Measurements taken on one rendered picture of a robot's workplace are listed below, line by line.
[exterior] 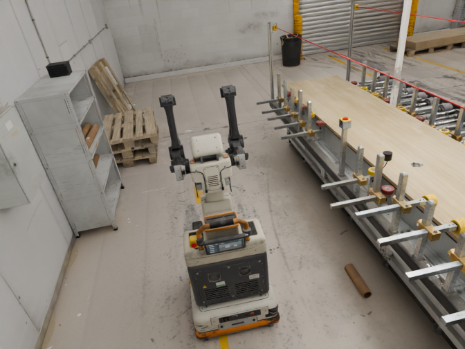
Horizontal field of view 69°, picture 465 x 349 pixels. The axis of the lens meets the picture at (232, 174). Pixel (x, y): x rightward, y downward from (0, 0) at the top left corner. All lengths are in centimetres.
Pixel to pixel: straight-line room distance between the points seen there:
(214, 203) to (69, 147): 164
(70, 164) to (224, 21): 689
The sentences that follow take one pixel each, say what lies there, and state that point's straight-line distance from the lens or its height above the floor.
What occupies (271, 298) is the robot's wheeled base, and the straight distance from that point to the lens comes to 259.
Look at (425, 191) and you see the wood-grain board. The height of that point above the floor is 90.
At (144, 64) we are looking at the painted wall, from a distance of 969.
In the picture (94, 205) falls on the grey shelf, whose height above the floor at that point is 37.
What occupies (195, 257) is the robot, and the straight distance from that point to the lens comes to 222.
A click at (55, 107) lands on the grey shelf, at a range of 340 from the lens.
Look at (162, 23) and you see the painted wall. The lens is 952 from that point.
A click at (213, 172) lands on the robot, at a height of 117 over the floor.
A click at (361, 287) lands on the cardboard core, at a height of 7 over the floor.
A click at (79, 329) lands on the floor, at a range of 321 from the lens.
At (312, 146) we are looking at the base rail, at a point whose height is 70.
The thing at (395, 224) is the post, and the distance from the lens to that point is 247.
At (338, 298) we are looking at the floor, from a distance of 298.
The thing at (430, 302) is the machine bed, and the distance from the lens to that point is 291.
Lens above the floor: 232
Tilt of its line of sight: 31 degrees down
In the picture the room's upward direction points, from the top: 7 degrees counter-clockwise
